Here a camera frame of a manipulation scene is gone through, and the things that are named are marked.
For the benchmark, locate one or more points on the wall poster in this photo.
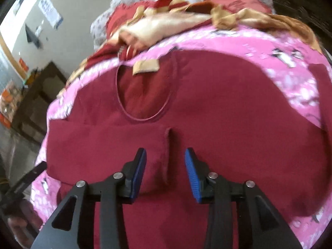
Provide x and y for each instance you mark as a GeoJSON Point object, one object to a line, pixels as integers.
{"type": "Point", "coordinates": [50, 11]}

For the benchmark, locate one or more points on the maroon shirt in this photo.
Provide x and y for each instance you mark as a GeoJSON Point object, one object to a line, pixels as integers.
{"type": "Point", "coordinates": [220, 96]}

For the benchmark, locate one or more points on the dark headboard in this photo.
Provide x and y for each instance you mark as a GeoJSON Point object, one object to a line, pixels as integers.
{"type": "Point", "coordinates": [298, 5]}

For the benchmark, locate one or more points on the black wall object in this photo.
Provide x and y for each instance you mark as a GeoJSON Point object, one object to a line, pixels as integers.
{"type": "Point", "coordinates": [32, 36]}

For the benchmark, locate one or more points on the red and gold blanket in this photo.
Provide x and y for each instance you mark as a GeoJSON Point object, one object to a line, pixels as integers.
{"type": "Point", "coordinates": [166, 27]}

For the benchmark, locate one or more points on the person's left hand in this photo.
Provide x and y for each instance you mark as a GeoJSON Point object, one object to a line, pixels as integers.
{"type": "Point", "coordinates": [16, 228]}

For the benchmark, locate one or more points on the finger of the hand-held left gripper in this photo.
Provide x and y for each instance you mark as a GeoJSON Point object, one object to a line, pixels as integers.
{"type": "Point", "coordinates": [26, 180]}

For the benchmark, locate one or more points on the dark wooden furniture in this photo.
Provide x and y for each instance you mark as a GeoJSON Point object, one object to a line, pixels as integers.
{"type": "Point", "coordinates": [39, 101]}

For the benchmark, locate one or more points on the pink penguin print bedsheet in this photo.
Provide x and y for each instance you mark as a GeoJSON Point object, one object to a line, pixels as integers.
{"type": "Point", "coordinates": [285, 57]}

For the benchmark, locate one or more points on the colourful boxes on shelf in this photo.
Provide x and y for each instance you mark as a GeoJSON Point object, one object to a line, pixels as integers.
{"type": "Point", "coordinates": [9, 103]}

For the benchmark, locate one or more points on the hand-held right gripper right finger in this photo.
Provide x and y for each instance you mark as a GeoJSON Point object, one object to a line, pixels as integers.
{"type": "Point", "coordinates": [192, 179]}

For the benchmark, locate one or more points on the red cushion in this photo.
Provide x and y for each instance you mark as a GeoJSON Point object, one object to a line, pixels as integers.
{"type": "Point", "coordinates": [233, 0]}

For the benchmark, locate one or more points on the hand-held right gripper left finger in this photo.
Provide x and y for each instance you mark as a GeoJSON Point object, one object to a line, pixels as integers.
{"type": "Point", "coordinates": [138, 176]}

